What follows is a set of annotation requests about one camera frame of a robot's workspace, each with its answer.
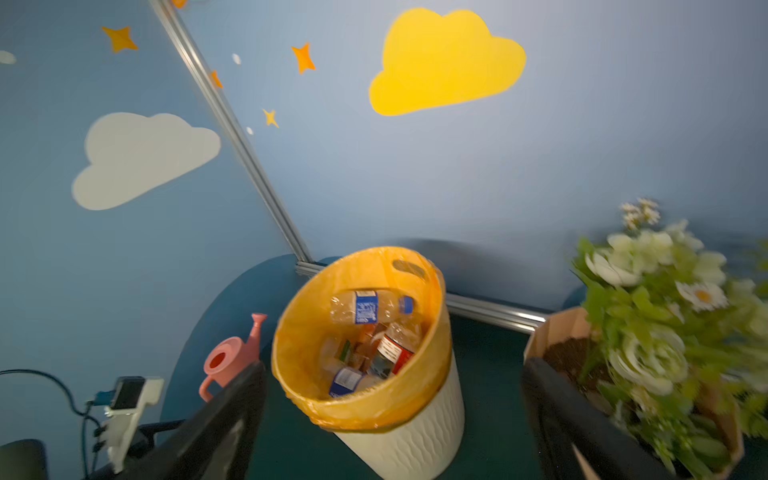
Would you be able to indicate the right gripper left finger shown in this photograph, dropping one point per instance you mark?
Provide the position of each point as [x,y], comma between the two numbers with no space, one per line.
[215,443]

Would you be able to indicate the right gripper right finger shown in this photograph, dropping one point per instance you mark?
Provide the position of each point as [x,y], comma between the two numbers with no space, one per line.
[566,425]

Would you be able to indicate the Pepsi bottle blue cap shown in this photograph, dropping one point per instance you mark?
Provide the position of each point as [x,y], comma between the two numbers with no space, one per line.
[347,381]

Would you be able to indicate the red label cola bottle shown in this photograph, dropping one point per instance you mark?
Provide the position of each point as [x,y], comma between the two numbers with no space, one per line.
[397,346]

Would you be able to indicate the white ribbed waste bin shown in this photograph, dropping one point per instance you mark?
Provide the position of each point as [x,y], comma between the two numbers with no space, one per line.
[420,448]

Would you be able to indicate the orange bin liner bag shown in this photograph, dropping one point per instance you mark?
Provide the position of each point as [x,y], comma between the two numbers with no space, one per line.
[307,340]

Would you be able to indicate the peach ribbed flower pot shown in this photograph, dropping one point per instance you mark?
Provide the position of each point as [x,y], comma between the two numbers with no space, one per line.
[567,326]

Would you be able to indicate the pink watering can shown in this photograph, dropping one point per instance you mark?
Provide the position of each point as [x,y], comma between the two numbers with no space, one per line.
[230,357]

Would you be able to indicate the artificial white flower plant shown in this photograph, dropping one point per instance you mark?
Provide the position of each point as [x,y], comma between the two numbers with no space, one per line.
[682,340]

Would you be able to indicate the aluminium frame left post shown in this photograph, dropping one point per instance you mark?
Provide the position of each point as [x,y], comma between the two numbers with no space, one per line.
[184,44]

